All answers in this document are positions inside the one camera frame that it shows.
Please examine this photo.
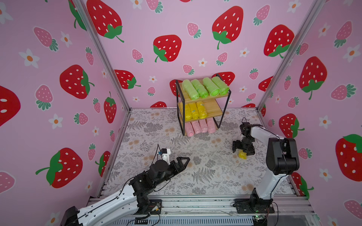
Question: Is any wooden three-tier black-frame shelf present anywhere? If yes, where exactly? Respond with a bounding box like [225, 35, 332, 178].
[175, 74, 232, 137]

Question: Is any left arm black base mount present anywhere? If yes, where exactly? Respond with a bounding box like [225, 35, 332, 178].
[135, 196, 162, 220]

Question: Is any aluminium front rail frame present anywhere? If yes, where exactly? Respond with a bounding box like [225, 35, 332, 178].
[76, 194, 317, 226]

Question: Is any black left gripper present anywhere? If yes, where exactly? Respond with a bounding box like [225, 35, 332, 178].
[152, 157, 189, 188]

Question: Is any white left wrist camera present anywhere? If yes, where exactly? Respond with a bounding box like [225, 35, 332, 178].
[158, 148, 171, 165]

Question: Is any yellow roll with teal label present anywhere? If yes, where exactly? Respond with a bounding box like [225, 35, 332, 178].
[196, 101, 207, 119]

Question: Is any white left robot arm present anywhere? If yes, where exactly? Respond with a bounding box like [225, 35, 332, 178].
[60, 157, 190, 226]

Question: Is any light green roll with label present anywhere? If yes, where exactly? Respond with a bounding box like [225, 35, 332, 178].
[191, 79, 209, 98]

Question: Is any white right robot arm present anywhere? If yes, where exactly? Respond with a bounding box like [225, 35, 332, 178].
[232, 122, 300, 209]

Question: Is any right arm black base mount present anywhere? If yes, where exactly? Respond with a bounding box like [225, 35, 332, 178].
[232, 188, 275, 226]

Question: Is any pink roll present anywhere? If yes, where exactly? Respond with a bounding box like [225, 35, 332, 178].
[206, 118, 217, 134]
[191, 121, 202, 134]
[199, 119, 208, 133]
[185, 122, 194, 137]

